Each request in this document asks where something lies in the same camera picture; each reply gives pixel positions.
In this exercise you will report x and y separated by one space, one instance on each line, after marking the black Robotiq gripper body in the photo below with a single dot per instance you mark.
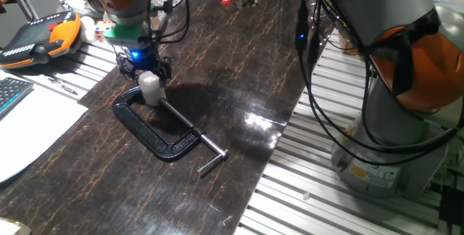
143 59

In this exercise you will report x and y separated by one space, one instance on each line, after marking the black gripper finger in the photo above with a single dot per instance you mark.
127 68
165 70

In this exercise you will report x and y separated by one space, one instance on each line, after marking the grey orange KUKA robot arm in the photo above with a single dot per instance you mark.
377 6

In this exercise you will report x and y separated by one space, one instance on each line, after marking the white translucent plastic jar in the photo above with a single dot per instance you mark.
153 95

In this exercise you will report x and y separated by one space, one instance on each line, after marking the black C-clamp with steel screw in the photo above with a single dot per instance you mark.
145 133

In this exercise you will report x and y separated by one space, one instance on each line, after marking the green flange adapter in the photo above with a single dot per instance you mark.
121 33

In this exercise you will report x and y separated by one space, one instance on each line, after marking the Rubik's cube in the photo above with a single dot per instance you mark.
100 30

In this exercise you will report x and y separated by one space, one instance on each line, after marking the dark brown marble pattern mat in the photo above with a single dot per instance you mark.
217 82

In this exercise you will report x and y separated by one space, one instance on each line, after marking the white round object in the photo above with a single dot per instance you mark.
88 30

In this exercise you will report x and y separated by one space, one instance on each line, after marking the dark pen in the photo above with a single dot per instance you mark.
63 87

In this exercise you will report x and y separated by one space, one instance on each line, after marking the orange black teach pendant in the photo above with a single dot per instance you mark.
40 43

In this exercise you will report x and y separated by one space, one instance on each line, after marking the large white paper sheet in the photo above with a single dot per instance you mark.
32 130

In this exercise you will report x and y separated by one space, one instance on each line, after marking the black computer keyboard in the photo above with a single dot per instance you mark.
12 91

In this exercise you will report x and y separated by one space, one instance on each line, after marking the tiny white plastic bit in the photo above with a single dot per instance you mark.
306 195

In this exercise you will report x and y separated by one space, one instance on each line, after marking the gold foil box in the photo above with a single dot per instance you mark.
14 227

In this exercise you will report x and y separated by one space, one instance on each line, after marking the white plastic bag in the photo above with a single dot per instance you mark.
453 2

